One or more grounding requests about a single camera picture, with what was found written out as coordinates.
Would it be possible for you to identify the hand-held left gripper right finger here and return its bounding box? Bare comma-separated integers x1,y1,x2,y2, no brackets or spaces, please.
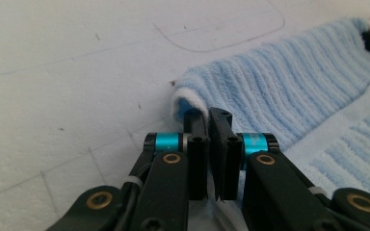
208,107,307,231

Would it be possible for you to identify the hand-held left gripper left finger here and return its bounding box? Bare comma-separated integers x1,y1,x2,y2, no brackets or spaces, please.
129,108,211,231

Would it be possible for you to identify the blue striped towel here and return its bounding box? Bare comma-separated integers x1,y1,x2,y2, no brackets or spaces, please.
170,16,370,231

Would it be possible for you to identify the white foam mat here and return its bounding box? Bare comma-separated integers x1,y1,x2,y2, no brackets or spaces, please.
0,0,370,231

